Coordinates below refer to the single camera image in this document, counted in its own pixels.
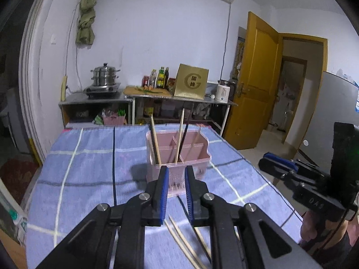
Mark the yellow wooden door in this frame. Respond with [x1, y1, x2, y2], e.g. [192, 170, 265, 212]
[224, 11, 284, 151]

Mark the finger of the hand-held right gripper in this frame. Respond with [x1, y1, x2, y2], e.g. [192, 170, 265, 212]
[264, 152, 302, 173]
[258, 158, 298, 186]

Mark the gold cardboard box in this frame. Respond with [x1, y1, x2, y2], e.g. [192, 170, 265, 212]
[171, 63, 210, 100]

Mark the long metal side table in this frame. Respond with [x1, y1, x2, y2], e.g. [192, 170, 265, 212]
[123, 85, 239, 138]

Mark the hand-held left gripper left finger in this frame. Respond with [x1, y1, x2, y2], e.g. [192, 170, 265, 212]
[36, 166, 170, 269]

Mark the pink plastic basket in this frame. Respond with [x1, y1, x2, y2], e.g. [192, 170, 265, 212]
[102, 109, 127, 126]

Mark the person's right hand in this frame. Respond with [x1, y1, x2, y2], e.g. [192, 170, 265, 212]
[300, 210, 321, 246]

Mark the white wall cable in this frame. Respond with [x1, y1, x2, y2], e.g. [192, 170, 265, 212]
[223, 1, 233, 82]

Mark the stainless steel steamer pot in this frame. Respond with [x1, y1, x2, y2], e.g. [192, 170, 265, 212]
[90, 63, 121, 87]

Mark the wooden cutting board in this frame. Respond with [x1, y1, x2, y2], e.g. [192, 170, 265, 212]
[123, 85, 172, 97]

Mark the white sliding door frame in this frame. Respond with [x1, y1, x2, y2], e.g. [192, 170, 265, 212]
[18, 0, 94, 169]

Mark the gas stove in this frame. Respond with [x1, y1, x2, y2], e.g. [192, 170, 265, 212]
[84, 82, 122, 99]

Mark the green hanging cloth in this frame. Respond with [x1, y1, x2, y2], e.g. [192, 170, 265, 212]
[75, 0, 104, 46]

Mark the metal table with stove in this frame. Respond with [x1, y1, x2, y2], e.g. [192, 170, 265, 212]
[58, 89, 134, 130]

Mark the person's right forearm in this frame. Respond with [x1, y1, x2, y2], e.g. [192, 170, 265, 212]
[319, 222, 357, 269]

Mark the blue checked tablecloth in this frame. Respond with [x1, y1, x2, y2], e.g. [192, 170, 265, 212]
[25, 123, 306, 269]

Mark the grey refrigerator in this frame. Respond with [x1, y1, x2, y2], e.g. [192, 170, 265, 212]
[297, 71, 359, 180]

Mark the white electric kettle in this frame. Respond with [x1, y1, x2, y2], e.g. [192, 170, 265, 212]
[215, 79, 236, 104]

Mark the yellow oil bottle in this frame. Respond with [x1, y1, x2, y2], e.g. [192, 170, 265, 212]
[156, 66, 165, 89]

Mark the pink plastic utensil holder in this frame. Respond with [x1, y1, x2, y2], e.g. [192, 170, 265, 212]
[145, 130, 212, 198]

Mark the light wooden chopstick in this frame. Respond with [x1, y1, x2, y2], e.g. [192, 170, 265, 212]
[169, 215, 207, 269]
[164, 219, 198, 269]
[195, 227, 212, 260]
[150, 115, 162, 165]
[175, 108, 185, 164]

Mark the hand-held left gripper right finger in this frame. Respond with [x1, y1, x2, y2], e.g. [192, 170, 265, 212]
[184, 165, 324, 269]

